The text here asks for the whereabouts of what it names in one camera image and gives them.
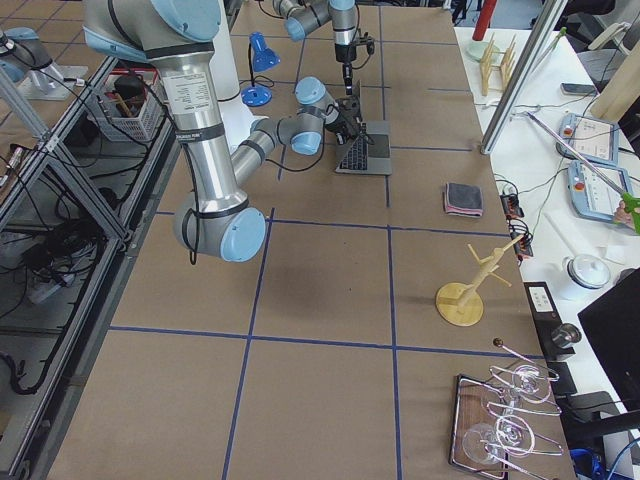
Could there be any pale green plate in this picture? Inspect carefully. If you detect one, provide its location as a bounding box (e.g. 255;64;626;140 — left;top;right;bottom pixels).
465;41;501;62

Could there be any wire glass holder tray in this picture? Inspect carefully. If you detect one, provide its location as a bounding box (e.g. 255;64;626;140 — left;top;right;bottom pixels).
448;337;564;479

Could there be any blue desk lamp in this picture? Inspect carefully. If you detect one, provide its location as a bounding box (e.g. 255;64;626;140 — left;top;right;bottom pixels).
241;32;280;107

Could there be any folded grey pink cloth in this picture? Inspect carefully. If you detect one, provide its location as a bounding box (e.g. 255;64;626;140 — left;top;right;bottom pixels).
443;182;484;217

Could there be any aluminium frame post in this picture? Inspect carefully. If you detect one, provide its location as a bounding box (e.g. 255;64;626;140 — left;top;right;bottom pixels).
480;0;568;155

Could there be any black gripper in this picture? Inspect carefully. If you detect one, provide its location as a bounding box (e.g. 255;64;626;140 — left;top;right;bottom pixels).
325;97;361;145
334;43;356;95

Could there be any far blue teach pendant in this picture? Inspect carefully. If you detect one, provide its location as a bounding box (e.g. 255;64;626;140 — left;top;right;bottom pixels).
559;113;619;166

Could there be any grey laptop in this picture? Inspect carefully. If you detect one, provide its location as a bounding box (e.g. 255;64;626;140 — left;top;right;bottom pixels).
335;82;392;176

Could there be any near blue teach pendant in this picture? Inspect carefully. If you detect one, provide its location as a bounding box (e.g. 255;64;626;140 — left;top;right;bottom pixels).
567;160;621;222

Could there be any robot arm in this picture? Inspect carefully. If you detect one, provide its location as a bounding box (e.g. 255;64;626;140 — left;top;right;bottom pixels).
83;1;357;262
272;0;359;95

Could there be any wooden mug tree stand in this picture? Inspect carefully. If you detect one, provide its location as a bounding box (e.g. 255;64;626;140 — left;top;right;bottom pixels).
435;235;522;327

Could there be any wooden dish rack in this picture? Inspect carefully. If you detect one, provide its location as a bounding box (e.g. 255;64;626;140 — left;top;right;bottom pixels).
479;37;516;96

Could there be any red cup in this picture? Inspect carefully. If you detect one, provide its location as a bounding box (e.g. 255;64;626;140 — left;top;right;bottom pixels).
472;0;497;42

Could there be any white plastic basket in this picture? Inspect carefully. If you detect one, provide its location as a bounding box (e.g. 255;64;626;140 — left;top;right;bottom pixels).
91;69;163;142

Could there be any blue teach pendant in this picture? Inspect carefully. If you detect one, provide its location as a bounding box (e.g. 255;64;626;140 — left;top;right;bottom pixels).
559;113;619;166
567;160;621;222

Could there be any white kettle pot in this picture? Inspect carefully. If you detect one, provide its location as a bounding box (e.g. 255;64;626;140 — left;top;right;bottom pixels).
559;254;611;300

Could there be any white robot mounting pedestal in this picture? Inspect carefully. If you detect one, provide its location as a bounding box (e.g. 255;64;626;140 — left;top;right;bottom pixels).
210;16;264;153

